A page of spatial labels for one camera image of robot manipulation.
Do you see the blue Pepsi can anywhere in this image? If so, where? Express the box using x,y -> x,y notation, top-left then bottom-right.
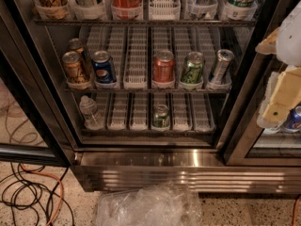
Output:
92,50 -> 117,84

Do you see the green soda can bottom shelf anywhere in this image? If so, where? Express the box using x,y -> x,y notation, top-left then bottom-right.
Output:
152,105 -> 169,128

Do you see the wire shelf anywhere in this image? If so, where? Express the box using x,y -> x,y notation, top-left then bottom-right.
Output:
64,88 -> 230,94
82,129 -> 213,137
34,19 -> 256,27

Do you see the steel fridge base grille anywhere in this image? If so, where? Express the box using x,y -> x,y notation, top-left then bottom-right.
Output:
71,150 -> 301,194

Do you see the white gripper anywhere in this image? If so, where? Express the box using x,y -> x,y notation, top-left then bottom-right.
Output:
255,1 -> 301,128

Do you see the red soda can middle shelf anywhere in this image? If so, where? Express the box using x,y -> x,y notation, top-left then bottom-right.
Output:
152,50 -> 175,83

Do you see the right glass fridge door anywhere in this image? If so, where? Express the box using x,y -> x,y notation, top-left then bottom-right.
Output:
223,0 -> 301,167

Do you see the left glass fridge door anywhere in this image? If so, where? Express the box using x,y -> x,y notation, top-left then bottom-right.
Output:
0,16 -> 74,167

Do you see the middle wire shelf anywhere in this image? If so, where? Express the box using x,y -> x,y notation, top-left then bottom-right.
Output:
64,88 -> 230,94

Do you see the blue can behind right door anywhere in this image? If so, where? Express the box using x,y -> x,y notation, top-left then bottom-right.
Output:
282,105 -> 301,133

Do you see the glass fridge door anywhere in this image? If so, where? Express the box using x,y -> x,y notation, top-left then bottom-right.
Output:
0,16 -> 74,167
223,0 -> 301,167

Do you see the green soda can shelf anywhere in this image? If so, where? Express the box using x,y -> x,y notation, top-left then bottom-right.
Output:
181,51 -> 204,85
152,105 -> 169,128

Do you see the bottom wire shelf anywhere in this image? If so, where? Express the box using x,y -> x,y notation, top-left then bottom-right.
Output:
82,129 -> 213,137

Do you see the clear plastic water bottle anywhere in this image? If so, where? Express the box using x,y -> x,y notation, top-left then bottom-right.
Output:
79,95 -> 103,131

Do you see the slim silver can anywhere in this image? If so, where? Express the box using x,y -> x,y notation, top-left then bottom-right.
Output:
209,49 -> 234,84

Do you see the green soda can middle shelf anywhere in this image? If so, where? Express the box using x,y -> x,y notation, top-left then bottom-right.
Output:
181,51 -> 204,85

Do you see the black cable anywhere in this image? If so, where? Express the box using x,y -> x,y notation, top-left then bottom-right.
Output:
0,162 -> 76,226

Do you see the clear plastic bag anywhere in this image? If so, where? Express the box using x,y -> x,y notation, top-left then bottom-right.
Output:
95,184 -> 202,226

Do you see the top wire shelf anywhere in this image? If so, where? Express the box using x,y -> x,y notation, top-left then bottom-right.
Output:
34,19 -> 256,27

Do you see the gold can rear left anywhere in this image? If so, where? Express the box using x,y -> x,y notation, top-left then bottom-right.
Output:
68,38 -> 91,73

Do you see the gold can front left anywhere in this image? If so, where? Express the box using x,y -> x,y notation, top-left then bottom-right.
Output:
62,51 -> 89,84

